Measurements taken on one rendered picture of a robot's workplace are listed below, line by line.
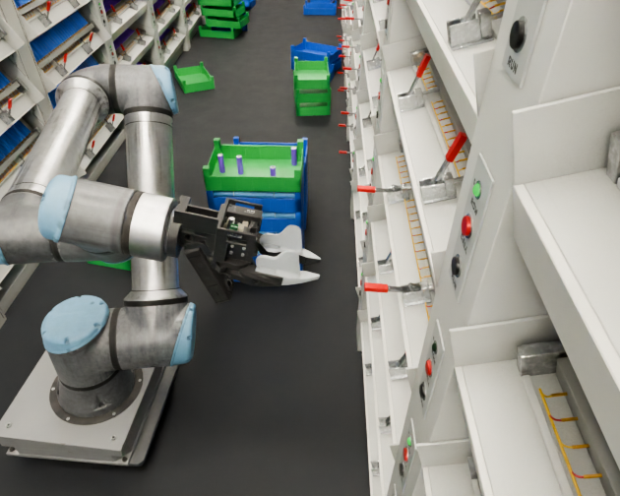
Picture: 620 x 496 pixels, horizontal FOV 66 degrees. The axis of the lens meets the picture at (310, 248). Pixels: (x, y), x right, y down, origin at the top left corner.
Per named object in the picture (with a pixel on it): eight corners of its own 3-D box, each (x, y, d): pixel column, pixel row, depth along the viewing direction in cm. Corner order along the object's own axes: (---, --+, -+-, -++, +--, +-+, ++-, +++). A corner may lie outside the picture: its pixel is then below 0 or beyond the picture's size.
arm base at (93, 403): (41, 405, 122) (30, 382, 115) (88, 348, 136) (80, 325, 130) (108, 427, 119) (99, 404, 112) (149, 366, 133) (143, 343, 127)
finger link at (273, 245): (328, 237, 68) (264, 229, 66) (318, 267, 72) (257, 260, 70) (326, 223, 71) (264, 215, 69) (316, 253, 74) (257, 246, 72)
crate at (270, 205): (209, 211, 157) (206, 190, 151) (219, 178, 172) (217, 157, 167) (301, 213, 156) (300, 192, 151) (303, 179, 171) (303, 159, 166)
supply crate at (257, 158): (206, 190, 151) (202, 168, 146) (217, 157, 167) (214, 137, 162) (300, 192, 151) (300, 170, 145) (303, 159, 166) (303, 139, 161)
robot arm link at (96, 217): (68, 184, 71) (42, 159, 61) (154, 202, 72) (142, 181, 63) (50, 245, 69) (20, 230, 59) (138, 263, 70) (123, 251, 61)
